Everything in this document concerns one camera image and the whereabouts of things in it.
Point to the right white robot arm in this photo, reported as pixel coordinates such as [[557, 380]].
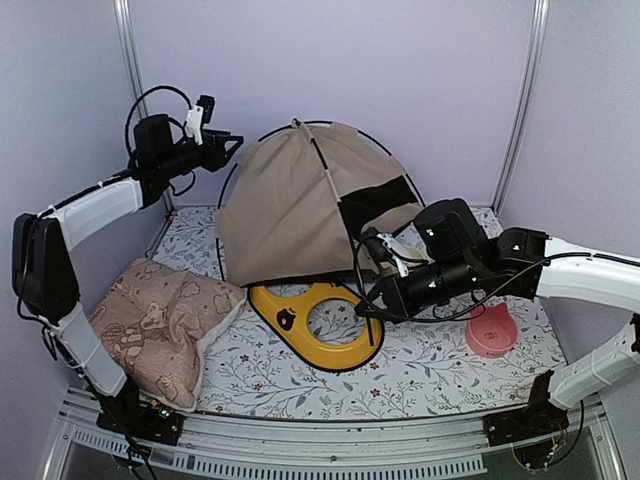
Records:
[[531, 264]]

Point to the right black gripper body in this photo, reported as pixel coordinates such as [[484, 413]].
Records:
[[455, 277]]

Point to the yellow double bowl holder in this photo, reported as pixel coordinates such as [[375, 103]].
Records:
[[319, 324]]

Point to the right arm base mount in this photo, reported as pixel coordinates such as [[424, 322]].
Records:
[[537, 418]]

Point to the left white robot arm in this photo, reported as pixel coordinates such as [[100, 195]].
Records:
[[43, 276]]

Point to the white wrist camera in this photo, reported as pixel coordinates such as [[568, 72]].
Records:
[[383, 247], [199, 115]]

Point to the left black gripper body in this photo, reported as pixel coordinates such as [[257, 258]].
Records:
[[173, 158]]

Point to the right aluminium frame post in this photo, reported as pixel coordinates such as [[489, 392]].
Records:
[[533, 56]]

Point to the brown patterned pet cushion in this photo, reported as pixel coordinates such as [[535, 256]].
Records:
[[157, 322]]

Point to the aluminium frame post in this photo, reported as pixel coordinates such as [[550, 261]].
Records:
[[125, 31], [533, 56]]

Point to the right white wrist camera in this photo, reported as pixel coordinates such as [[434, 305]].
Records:
[[383, 247]]

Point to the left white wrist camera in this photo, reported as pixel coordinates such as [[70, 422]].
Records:
[[199, 115]]

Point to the left aluminium frame post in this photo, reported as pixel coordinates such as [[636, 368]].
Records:
[[125, 31]]

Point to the cream small bowl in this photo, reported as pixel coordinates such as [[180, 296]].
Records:
[[416, 254]]

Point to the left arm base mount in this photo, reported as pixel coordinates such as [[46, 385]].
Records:
[[126, 413]]

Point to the beige fabric pet tent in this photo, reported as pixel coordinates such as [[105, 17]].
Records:
[[281, 220]]

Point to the pink cat-ear bowl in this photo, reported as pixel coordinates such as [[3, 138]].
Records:
[[491, 332]]

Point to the front aluminium table rail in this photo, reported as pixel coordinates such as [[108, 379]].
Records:
[[234, 447]]

